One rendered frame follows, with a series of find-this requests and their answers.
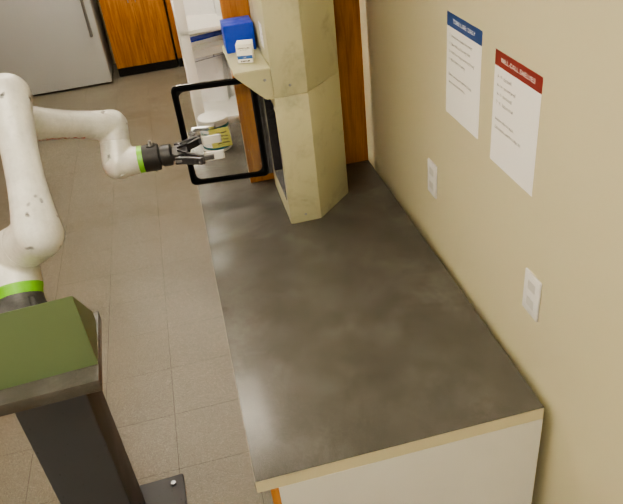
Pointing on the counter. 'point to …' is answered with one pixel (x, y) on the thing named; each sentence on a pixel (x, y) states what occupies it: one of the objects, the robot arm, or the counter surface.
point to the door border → (255, 122)
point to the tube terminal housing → (305, 101)
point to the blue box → (239, 28)
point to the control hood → (252, 73)
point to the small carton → (245, 51)
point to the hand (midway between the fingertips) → (219, 146)
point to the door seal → (185, 136)
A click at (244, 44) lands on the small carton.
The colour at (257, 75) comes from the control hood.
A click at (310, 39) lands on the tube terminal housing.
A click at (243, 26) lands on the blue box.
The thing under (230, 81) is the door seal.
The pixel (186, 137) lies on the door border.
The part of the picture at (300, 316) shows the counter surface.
